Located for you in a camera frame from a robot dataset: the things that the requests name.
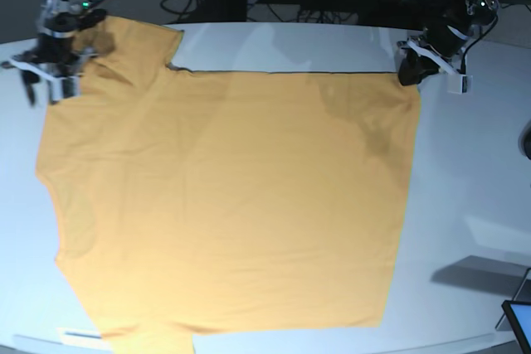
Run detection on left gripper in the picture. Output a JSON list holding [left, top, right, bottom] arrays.
[[397, 24, 473, 94]]

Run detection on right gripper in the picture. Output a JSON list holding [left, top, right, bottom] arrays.
[[2, 9, 107, 106]]

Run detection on yellow T-shirt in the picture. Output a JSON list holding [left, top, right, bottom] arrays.
[[36, 17, 421, 353]]

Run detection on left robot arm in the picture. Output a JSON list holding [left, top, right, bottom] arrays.
[[397, 0, 499, 95]]

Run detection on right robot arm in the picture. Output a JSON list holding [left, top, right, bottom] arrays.
[[1, 0, 108, 106]]

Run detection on dark round object at edge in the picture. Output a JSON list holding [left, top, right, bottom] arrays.
[[519, 122, 531, 159]]

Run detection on white label strip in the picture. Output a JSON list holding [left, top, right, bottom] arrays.
[[57, 327, 106, 350]]

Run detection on tablet screen on stand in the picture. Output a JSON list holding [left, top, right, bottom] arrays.
[[495, 268, 530, 354]]

